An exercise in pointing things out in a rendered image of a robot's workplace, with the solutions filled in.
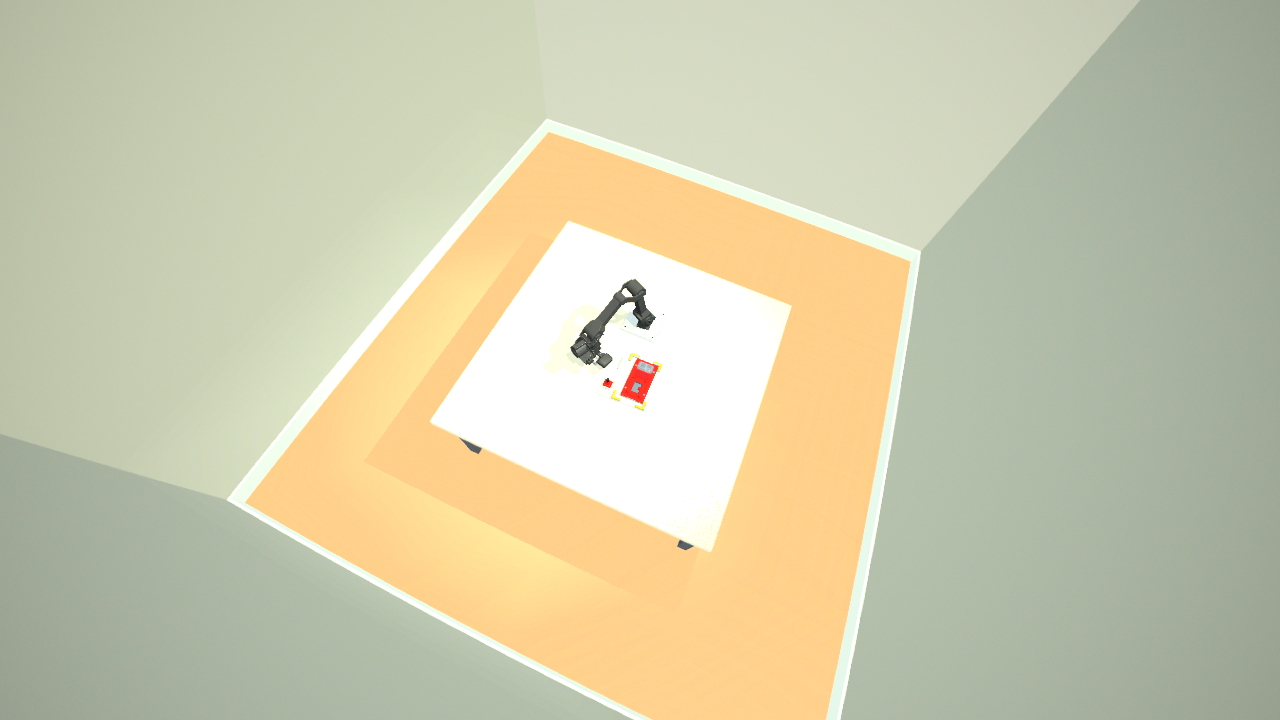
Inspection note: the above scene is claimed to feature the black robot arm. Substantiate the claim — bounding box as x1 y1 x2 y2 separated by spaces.
570 278 657 365

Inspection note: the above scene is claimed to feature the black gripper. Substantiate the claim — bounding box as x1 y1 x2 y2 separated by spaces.
573 336 613 368

